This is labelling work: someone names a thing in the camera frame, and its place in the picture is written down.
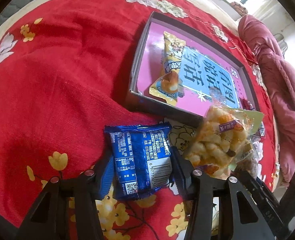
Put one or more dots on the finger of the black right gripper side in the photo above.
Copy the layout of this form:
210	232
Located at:
277	213

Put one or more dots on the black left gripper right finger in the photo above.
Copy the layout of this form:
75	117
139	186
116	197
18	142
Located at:
221	209

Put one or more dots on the blue biscuit packet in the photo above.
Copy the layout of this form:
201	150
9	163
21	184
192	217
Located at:
141	155

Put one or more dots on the red stick snack packet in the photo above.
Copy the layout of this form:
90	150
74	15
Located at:
246	105

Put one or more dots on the yellow cream puff packet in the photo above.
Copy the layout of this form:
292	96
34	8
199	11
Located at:
166	87

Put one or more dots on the clear orange-edged snack bag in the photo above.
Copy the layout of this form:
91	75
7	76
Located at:
248	164

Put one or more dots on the rice cracker snack packet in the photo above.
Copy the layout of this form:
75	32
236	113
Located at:
218	140

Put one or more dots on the green tea snack packet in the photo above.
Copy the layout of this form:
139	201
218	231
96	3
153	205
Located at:
252	120

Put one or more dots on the pink quilted blanket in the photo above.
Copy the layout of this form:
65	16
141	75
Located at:
279	78

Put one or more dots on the red floral bedspread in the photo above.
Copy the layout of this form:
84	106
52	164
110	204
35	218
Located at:
64	74

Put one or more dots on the grey cardboard box lid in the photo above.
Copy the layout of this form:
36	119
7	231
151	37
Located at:
206	67

